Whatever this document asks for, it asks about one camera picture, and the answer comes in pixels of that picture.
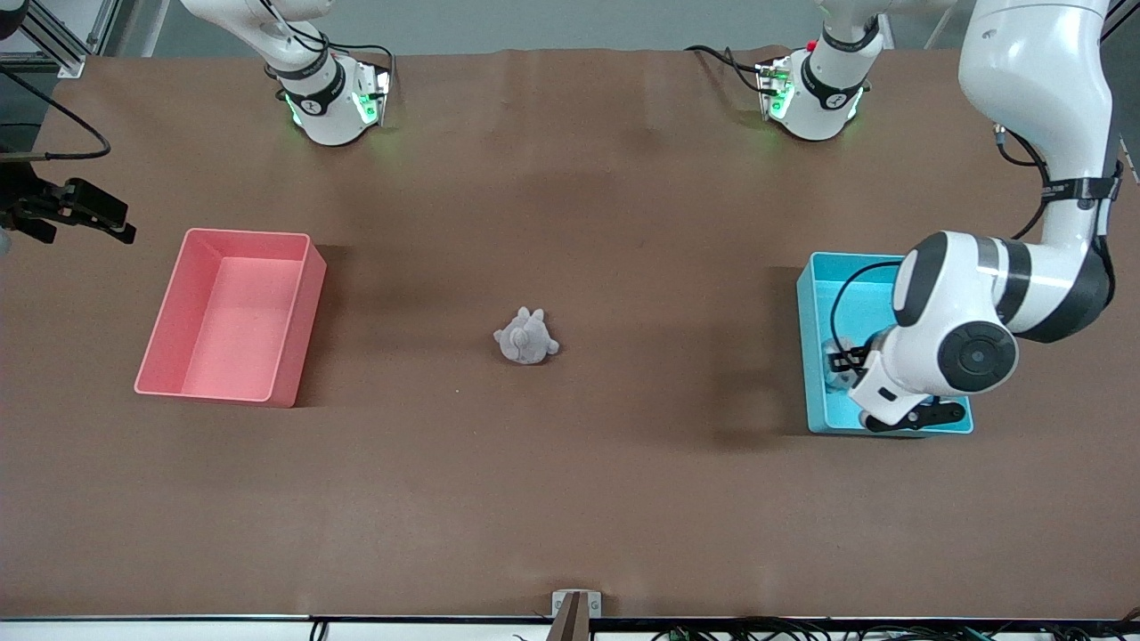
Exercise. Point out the gray plush toy white face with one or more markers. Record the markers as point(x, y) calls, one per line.
point(837, 383)

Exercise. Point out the silver metal bracket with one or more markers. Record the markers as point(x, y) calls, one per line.
point(596, 598)

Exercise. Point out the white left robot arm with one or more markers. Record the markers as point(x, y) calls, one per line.
point(980, 356)

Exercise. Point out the aluminium frame profile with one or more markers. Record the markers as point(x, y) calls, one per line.
point(71, 58)

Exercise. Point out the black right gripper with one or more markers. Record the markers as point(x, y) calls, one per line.
point(25, 203)

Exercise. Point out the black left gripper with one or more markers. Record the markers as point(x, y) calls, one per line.
point(844, 360)

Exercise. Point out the plain gray plush toy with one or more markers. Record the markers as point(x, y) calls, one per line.
point(525, 338)

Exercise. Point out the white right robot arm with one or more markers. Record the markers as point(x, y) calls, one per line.
point(329, 116)

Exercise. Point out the brown table cover sheet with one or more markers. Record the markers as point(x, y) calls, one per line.
point(570, 490)

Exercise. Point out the pink plastic box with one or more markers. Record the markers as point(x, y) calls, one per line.
point(223, 356)

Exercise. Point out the blue plastic box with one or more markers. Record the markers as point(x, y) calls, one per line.
point(859, 303)

